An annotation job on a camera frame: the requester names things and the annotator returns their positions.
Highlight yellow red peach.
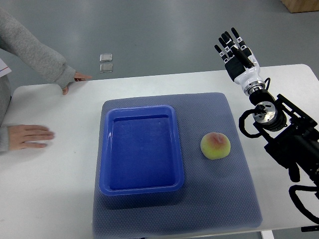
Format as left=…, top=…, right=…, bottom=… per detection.
left=200, top=132, right=231, bottom=160

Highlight wooden box corner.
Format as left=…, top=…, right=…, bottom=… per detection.
left=281, top=0, right=319, bottom=13

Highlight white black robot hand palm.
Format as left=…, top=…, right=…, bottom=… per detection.
left=225, top=47, right=264, bottom=96

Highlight lower metal floor plate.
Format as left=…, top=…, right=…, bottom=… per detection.
left=100, top=63, right=113, bottom=73

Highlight upper metal floor plate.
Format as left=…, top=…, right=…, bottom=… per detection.
left=99, top=53, right=113, bottom=62

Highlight person's lower hand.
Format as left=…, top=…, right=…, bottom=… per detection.
left=7, top=124, right=55, bottom=151

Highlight grey sleeve upper forearm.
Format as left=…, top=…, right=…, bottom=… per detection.
left=0, top=9, right=76, bottom=89

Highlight person's upper hand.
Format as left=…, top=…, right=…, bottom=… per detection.
left=62, top=72, right=92, bottom=95

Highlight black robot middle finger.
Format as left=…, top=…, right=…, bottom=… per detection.
left=223, top=31, right=237, bottom=51

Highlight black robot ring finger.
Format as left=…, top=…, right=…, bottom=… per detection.
left=218, top=37, right=232, bottom=56

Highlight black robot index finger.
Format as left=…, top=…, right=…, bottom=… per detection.
left=231, top=27, right=246, bottom=50

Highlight metal floor plate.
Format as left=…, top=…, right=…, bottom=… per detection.
left=99, top=53, right=113, bottom=62
left=100, top=63, right=113, bottom=73

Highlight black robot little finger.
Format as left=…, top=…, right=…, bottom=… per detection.
left=214, top=45, right=230, bottom=64

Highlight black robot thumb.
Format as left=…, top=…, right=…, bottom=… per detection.
left=232, top=47, right=254, bottom=68

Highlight grey sleeve lower forearm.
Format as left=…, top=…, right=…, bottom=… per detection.
left=0, top=126, right=9, bottom=152

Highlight blue plastic tray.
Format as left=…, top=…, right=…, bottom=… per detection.
left=99, top=105, right=184, bottom=196

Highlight grey blue textured mat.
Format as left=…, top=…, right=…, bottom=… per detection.
left=92, top=93, right=262, bottom=239

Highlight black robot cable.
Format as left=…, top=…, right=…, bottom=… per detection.
left=238, top=109, right=267, bottom=138

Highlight white table leg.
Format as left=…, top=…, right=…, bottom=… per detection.
left=260, top=230, right=274, bottom=239

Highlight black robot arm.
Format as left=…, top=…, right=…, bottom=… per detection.
left=214, top=28, right=319, bottom=192

